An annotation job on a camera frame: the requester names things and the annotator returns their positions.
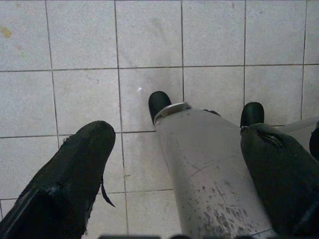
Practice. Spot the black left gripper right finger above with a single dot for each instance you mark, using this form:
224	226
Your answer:
286	179

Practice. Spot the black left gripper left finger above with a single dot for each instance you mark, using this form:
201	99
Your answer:
62	186

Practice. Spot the black robot right foot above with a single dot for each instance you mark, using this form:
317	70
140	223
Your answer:
251	112

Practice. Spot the black robot foot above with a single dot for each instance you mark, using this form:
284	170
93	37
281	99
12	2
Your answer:
251	112
159	102

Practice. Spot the silver robot left leg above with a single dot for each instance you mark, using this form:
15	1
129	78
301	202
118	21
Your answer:
207	174

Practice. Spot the black robot left foot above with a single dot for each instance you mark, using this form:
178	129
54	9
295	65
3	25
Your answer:
159	102

